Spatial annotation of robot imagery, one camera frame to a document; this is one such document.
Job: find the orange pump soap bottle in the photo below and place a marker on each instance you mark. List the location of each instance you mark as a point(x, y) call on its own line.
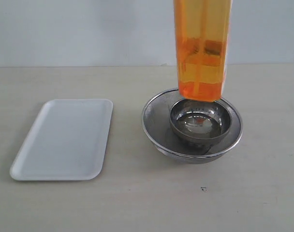
point(202, 32)

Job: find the white rectangular plastic tray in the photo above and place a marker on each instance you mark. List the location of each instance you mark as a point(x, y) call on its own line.
point(66, 142)

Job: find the small stainless steel bowl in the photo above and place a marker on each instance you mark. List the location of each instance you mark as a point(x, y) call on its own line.
point(198, 122)

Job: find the large steel mesh colander bowl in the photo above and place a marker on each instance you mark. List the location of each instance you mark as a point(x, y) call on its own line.
point(156, 125)

